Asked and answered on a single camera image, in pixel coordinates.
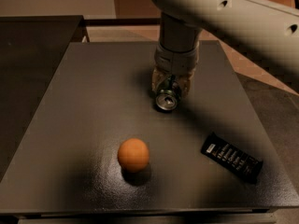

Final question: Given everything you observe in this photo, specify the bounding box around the black snack bar wrapper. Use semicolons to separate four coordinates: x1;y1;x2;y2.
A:
201;133;263;184

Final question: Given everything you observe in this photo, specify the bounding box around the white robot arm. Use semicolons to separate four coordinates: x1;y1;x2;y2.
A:
151;0;299;91

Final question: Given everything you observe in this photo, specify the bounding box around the orange ball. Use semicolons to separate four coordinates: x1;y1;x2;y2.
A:
118;138;150;173

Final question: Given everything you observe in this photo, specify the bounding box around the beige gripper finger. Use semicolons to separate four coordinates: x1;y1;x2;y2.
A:
177;73;194;98
151;66;169;96

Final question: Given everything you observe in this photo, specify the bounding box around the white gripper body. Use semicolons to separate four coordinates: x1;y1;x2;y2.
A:
154;44;199;76

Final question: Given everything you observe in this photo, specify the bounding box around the green soda can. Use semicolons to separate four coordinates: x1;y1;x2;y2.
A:
155;75;181;111

